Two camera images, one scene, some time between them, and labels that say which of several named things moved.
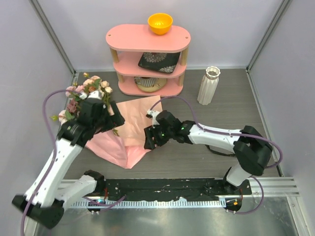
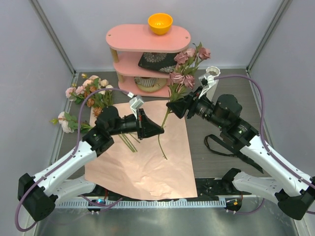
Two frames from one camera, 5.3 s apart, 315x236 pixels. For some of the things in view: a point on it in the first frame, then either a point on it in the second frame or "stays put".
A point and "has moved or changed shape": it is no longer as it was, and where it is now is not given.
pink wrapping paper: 123,144 has moved or changed shape
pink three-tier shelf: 147,64 stays put
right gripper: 150,132 -> 179,107
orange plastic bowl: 160,23 stays put
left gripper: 115,120 -> 145,127
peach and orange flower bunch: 93,84 stays put
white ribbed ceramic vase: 208,85 stays put
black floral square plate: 164,62 stays put
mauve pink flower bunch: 72,107 -> 181,77
